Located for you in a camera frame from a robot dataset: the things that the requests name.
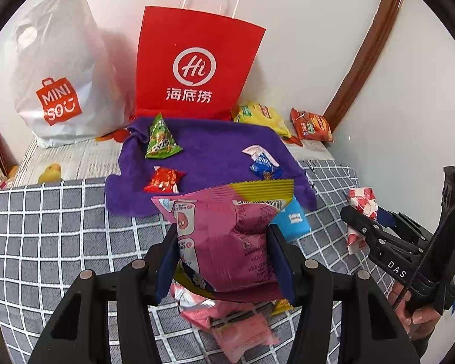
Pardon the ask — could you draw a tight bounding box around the brown wooden door frame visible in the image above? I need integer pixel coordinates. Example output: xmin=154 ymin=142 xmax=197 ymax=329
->
xmin=322 ymin=0 xmax=408 ymax=131

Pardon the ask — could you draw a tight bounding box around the yellow triangular snack packet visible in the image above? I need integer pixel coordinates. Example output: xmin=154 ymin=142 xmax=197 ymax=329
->
xmin=270 ymin=299 xmax=293 ymax=316

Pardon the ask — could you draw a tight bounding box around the green snack packet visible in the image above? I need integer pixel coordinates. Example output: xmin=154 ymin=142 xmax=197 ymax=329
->
xmin=145 ymin=113 xmax=183 ymax=159

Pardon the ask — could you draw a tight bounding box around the yellow chips bag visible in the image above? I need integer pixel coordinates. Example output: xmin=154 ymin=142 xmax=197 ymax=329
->
xmin=231 ymin=101 xmax=292 ymax=139

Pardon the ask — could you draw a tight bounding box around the yellow duck toy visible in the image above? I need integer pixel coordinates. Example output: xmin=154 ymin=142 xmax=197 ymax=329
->
xmin=38 ymin=163 xmax=65 ymax=183

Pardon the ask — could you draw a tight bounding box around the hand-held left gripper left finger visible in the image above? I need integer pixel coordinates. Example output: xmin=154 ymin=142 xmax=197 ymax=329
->
xmin=26 ymin=224 xmax=180 ymax=364

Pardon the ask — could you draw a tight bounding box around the purple towel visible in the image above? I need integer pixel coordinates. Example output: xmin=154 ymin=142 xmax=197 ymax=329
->
xmin=105 ymin=117 xmax=318 ymax=217

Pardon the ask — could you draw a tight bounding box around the magenta snack packet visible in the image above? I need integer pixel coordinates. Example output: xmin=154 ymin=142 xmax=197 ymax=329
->
xmin=152 ymin=179 xmax=294 ymax=302

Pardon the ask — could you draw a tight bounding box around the blue tissue pack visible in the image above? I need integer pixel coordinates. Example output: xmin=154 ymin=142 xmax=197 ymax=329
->
xmin=269 ymin=197 xmax=312 ymax=243

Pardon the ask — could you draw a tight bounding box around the small red snack packet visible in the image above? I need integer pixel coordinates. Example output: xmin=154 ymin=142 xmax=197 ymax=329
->
xmin=144 ymin=166 xmax=186 ymax=194

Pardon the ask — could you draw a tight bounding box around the white red snack packet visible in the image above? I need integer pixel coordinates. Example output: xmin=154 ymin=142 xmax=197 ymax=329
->
xmin=344 ymin=187 xmax=379 ymax=255

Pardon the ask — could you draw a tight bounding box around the grey checked blanket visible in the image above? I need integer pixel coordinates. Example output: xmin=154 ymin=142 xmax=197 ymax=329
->
xmin=0 ymin=159 xmax=403 ymax=364

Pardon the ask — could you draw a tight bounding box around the person's right forearm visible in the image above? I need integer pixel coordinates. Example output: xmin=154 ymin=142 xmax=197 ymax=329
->
xmin=411 ymin=334 xmax=440 ymax=357

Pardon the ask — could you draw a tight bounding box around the red paper bag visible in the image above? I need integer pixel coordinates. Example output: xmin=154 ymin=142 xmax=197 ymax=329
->
xmin=134 ymin=0 xmax=267 ymax=122

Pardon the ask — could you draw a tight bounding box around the orange chips bag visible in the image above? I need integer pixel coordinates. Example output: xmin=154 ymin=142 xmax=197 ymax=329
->
xmin=290 ymin=108 xmax=334 ymax=143

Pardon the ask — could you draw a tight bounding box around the person's right hand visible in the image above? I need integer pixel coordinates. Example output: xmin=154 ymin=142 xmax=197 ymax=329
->
xmin=389 ymin=282 xmax=455 ymax=340

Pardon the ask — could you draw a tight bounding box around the small blue snack packet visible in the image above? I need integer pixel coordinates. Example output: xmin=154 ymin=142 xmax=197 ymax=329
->
xmin=249 ymin=152 xmax=284 ymax=180

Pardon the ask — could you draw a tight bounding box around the pink packet with silver band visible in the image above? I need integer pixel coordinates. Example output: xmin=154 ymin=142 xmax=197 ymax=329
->
xmin=172 ymin=281 xmax=217 ymax=330

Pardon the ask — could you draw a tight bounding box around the white plastic bag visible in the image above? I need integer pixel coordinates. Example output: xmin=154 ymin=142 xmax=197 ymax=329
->
xmin=9 ymin=0 xmax=137 ymax=148

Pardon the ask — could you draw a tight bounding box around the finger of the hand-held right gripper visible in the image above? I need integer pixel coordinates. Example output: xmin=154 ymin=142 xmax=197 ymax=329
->
xmin=376 ymin=207 xmax=427 ymax=245
xmin=340 ymin=205 xmax=394 ymax=263

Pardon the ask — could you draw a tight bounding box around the pink peach snack packet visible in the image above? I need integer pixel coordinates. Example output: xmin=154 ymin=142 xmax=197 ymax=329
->
xmin=211 ymin=313 xmax=280 ymax=363

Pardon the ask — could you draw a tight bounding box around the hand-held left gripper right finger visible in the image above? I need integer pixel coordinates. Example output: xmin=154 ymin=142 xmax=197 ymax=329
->
xmin=267 ymin=224 xmax=421 ymax=364

